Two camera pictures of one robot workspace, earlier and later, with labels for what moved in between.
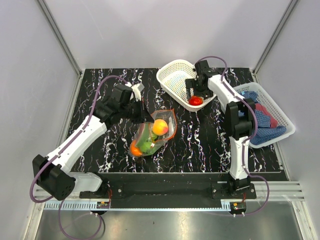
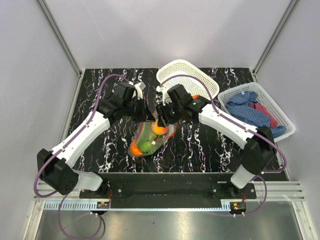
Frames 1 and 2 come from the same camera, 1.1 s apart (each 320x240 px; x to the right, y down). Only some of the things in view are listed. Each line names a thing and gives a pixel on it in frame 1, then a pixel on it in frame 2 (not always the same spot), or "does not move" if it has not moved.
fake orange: [134, 150] does not move
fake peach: [160, 127] does not move
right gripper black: [190, 83] to [162, 110]
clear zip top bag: [151, 136] does not move
